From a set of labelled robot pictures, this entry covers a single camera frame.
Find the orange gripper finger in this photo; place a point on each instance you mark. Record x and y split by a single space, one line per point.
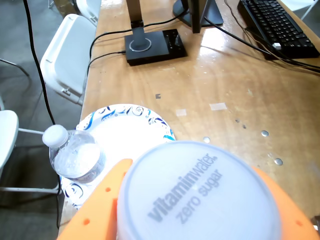
97 212
292 220

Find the clear water bottle white cap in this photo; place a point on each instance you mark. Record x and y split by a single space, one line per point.
75 160

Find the vitaminwater zero sugar bottle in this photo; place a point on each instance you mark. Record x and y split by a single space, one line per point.
195 195

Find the white paper plate blue pattern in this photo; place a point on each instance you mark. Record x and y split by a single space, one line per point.
125 135

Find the round metal table disc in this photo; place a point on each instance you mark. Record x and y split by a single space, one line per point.
206 139
265 133
278 161

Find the white folding chair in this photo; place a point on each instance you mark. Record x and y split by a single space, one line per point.
67 57
90 8
7 135

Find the translucent tape strip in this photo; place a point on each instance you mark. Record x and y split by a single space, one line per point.
181 112
218 106

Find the small grey square sticker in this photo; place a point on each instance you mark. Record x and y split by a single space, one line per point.
157 96

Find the black square stand base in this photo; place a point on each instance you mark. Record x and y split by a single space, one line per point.
160 50

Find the black keyboard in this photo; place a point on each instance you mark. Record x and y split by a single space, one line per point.
277 25

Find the black monitor stand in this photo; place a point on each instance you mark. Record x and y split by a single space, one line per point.
196 15

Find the grey metal chair frame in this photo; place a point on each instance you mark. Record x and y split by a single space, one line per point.
15 64

